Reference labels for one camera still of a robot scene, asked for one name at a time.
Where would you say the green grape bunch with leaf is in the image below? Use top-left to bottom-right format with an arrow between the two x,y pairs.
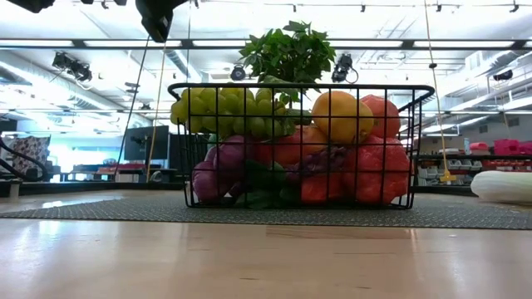
170,86 -> 313,140

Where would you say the red-orange mango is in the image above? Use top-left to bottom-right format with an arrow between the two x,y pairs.
255,124 -> 329,167

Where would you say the yellow lemon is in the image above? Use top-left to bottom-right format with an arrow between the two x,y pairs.
311,90 -> 375,145

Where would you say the black wire basket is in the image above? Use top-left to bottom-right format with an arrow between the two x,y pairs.
167,81 -> 436,211

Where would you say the orange fruit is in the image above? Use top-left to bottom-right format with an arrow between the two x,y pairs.
360,94 -> 402,139

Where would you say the orange bell pepper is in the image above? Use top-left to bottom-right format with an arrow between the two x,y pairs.
342,135 -> 412,205

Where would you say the white oblong vegetable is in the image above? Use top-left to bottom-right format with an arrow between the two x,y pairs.
470,169 -> 532,208

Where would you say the black monitor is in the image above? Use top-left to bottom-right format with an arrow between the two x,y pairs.
123,125 -> 170,162

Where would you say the green potted plant, black pot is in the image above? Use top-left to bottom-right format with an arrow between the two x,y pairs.
239,20 -> 337,105

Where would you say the background work table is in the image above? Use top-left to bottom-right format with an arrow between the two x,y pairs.
62,163 -> 170,184

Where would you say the floral patterned cushion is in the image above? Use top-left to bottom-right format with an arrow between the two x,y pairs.
11,135 -> 52,167

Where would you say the grey woven placemat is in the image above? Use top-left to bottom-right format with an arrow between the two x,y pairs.
0,193 -> 532,231

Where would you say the orange carrot with green top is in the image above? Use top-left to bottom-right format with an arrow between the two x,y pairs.
236,159 -> 346,208

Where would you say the storage shelf with small bins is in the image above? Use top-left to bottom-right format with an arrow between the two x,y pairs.
415,139 -> 532,196

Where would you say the large red plastic bin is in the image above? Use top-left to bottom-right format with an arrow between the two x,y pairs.
493,139 -> 520,156

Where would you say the yellow hanging rope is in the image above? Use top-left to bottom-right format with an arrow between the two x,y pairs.
145,40 -> 167,183

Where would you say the black hanging cable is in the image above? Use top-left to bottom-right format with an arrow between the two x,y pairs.
116,37 -> 150,167

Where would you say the black double ceiling camera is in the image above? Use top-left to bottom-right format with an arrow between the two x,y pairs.
52,51 -> 93,83

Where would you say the black metal rig frame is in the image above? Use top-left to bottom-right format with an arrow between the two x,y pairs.
0,180 -> 475,199

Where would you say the black ceiling camera with cable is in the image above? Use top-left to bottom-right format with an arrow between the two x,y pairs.
331,52 -> 359,83

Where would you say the yellow string with clamp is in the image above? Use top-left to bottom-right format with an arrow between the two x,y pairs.
422,0 -> 457,184

